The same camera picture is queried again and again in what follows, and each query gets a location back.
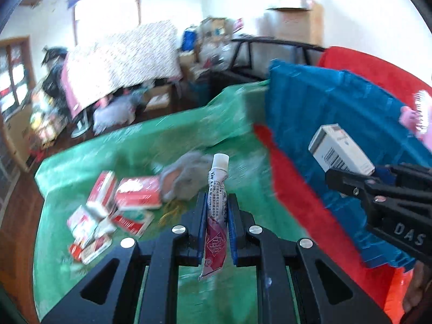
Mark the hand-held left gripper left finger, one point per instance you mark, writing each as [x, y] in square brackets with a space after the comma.
[201, 226]

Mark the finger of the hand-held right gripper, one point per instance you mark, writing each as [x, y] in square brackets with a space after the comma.
[386, 175]
[347, 184]

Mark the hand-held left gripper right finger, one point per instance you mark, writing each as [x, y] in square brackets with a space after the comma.
[233, 229]

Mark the red white ointment tube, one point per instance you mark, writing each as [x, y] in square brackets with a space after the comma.
[216, 243]

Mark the white box with barcode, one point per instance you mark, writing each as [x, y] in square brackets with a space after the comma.
[341, 148]

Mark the blue plastic crate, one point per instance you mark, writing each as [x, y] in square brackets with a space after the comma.
[320, 101]

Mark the person's right hand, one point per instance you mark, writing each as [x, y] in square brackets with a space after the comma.
[418, 287]

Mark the grey plush toy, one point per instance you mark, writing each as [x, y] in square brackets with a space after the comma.
[189, 175]

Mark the red flat pack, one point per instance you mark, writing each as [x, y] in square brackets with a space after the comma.
[131, 222]

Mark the green patterned blanket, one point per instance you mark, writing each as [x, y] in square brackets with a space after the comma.
[135, 148]

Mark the cardboard box with label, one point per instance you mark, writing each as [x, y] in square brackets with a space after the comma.
[158, 98]

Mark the grey cushion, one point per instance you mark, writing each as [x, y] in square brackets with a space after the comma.
[114, 114]

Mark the white stand base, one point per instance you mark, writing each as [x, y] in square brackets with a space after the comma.
[80, 130]

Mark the black table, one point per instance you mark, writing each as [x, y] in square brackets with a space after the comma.
[270, 42]

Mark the large cardboard box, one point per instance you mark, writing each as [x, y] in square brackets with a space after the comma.
[293, 20]

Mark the pile of plastic bags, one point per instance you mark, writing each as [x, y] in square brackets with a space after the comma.
[216, 54]

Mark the floral cloth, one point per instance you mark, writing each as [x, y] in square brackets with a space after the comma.
[121, 60]

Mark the blue bag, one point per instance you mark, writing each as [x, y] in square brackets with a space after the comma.
[189, 38]

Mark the pile of toys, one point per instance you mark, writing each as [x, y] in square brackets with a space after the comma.
[47, 118]

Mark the small cardboard box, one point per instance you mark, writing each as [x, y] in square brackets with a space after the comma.
[212, 27]

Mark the brown cardboard box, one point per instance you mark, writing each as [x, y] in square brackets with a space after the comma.
[18, 135]

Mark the black garbage bag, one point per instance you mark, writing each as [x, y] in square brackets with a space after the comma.
[54, 77]

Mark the window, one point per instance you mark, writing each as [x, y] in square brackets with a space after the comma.
[106, 13]

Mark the wooden cabinet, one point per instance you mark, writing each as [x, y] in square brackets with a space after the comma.
[17, 74]

